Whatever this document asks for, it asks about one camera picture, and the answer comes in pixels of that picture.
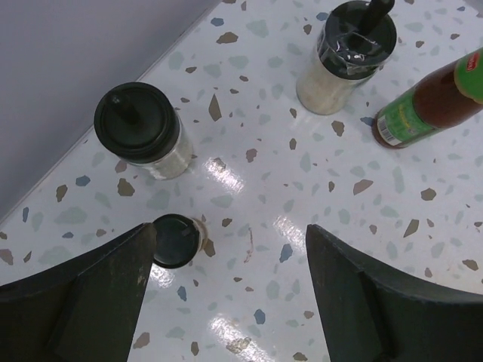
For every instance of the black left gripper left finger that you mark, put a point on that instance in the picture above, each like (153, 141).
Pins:
(84, 309)

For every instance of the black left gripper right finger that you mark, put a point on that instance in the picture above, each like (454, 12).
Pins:
(371, 311)

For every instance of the red chili sauce bottle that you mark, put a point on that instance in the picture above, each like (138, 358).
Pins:
(443, 99)

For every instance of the white salt shaker jar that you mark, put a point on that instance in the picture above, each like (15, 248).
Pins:
(136, 122)

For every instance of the white powder shaker jar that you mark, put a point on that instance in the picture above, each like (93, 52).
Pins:
(357, 39)

